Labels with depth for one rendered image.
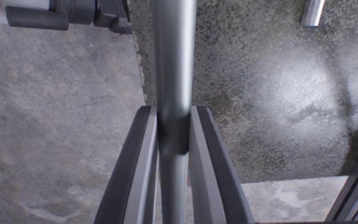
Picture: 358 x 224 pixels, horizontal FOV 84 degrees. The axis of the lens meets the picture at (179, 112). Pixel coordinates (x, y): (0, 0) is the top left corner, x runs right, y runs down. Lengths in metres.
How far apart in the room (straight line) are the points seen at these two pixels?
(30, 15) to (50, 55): 0.85
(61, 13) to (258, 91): 0.40
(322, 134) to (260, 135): 0.09
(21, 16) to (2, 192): 1.95
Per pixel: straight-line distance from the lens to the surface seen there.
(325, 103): 0.32
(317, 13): 0.24
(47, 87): 1.41
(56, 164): 1.80
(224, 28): 0.23
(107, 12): 0.54
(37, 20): 0.48
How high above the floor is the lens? 1.10
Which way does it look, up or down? 59 degrees down
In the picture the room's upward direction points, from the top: 177 degrees clockwise
